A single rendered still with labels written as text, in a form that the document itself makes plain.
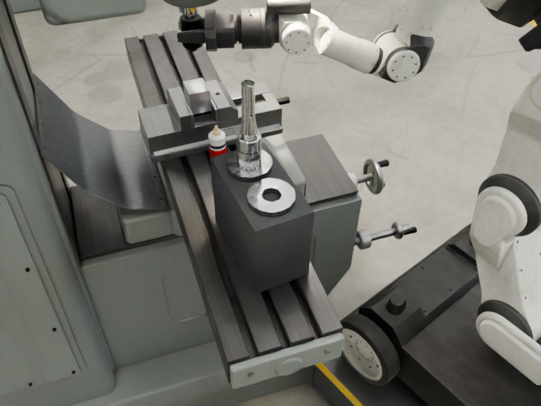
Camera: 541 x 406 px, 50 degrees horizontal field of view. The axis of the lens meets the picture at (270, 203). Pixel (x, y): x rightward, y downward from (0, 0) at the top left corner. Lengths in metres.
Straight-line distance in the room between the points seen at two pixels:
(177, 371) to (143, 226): 0.60
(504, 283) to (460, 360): 0.25
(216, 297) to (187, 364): 0.80
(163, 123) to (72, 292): 0.48
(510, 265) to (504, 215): 0.18
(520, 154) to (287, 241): 0.50
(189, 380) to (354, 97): 1.95
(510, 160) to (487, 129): 2.00
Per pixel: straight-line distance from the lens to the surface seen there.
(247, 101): 1.03
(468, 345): 1.62
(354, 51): 1.39
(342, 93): 3.34
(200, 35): 1.33
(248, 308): 1.15
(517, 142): 1.25
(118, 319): 1.76
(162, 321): 1.82
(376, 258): 2.48
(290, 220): 1.05
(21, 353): 1.71
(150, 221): 1.49
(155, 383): 1.93
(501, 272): 1.45
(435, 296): 1.66
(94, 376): 1.87
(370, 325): 1.55
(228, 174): 1.13
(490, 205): 1.29
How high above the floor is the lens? 1.88
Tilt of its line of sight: 45 degrees down
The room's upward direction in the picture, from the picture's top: 1 degrees clockwise
